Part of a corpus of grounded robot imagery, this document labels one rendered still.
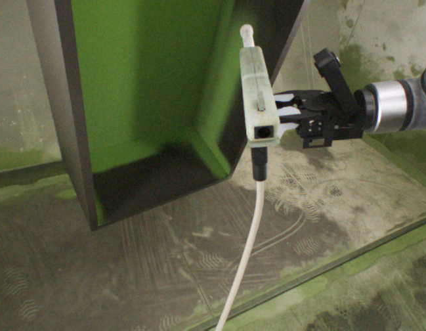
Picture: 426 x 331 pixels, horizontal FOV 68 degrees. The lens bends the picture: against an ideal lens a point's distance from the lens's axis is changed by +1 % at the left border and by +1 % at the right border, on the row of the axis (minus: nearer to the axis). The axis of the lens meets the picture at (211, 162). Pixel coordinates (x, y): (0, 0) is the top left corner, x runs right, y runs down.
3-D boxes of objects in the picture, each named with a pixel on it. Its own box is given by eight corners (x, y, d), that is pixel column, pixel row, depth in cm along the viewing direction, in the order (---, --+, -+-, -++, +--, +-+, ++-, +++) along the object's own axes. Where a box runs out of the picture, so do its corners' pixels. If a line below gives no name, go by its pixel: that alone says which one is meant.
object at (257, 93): (279, 220, 56) (281, 108, 42) (252, 222, 57) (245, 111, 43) (257, 96, 94) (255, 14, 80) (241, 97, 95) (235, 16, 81)
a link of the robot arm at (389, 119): (412, 96, 49) (386, 70, 57) (379, 99, 50) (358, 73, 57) (397, 142, 55) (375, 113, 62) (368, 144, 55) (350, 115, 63)
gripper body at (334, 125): (298, 150, 57) (367, 144, 56) (302, 109, 52) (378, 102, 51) (291, 127, 63) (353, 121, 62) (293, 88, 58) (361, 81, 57)
